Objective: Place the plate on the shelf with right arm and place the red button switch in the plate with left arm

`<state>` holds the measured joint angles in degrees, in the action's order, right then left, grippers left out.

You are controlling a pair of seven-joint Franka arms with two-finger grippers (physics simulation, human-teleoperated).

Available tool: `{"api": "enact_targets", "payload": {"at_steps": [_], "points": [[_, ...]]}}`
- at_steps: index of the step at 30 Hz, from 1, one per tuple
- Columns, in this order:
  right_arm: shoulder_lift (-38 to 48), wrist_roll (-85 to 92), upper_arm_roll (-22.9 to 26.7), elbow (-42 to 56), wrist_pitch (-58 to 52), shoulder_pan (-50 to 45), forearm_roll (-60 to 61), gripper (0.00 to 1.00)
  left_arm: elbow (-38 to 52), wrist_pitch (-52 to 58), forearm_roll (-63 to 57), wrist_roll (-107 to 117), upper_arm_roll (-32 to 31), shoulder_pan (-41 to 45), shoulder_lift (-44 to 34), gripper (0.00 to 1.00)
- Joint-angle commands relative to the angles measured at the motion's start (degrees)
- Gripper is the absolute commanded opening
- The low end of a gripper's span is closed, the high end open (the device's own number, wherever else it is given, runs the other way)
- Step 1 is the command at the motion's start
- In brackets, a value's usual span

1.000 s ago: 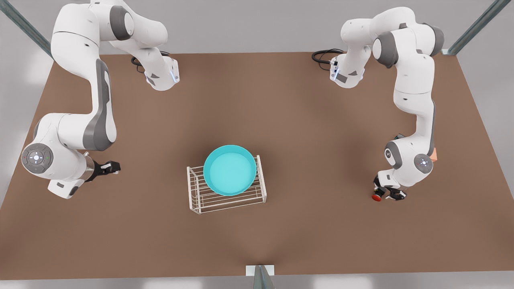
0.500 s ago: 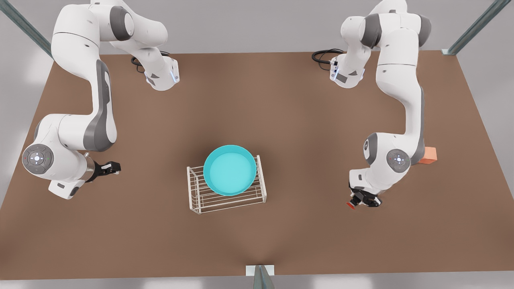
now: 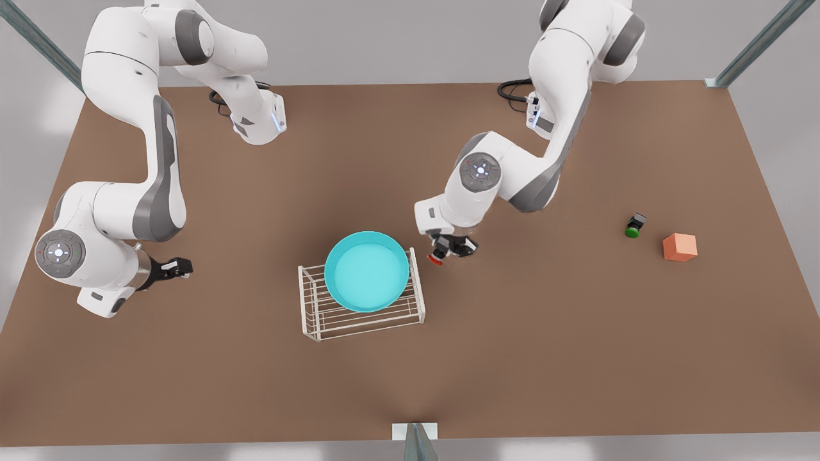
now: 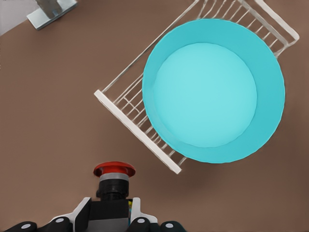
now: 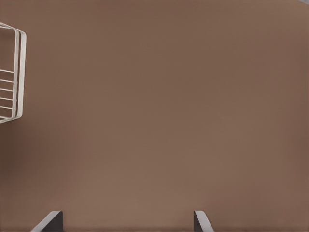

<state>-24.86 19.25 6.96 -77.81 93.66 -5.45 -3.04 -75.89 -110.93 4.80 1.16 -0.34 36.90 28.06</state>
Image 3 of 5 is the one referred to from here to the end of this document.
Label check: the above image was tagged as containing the orange cube block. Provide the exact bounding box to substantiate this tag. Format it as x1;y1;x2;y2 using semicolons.
662;232;698;263

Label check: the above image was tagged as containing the white wire shelf rack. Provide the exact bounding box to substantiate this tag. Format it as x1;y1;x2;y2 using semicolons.
298;248;426;342

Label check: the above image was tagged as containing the black cable loop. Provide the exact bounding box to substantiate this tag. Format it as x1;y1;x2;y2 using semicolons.
208;81;272;118
497;78;535;103

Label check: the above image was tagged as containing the silver frame post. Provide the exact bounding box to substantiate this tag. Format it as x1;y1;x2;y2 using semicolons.
392;422;439;461
704;0;817;89
0;0;86;94

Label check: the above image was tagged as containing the turquoise plate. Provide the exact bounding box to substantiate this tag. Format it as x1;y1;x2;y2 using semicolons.
324;231;411;313

